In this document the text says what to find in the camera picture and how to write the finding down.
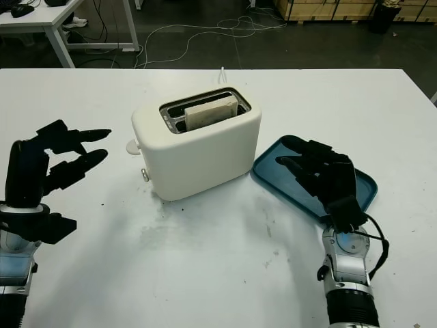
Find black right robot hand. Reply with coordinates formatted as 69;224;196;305
275;135;358;215

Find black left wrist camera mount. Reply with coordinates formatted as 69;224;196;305
0;211;78;245

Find teal plastic tray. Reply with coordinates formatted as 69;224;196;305
251;135;379;223

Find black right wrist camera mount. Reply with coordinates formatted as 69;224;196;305
326;196;366;235

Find stacked wooden crates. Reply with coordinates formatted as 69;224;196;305
275;0;437;25

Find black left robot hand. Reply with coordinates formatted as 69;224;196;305
5;119;113;210

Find cream two-slot toaster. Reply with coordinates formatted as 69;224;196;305
131;85;263;202

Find white cable on floor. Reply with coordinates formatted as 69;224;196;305
135;15;287;69

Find slice of white bread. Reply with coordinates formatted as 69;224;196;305
185;94;238;133

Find white shoe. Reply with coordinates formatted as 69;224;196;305
64;16;89;29

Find black computer mouse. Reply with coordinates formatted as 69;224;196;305
10;5;35;18

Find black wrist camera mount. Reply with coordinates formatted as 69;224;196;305
0;211;78;245
326;196;366;235

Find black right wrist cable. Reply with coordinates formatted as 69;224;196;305
348;213;391;278

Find white desk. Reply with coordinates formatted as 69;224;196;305
0;0;141;68

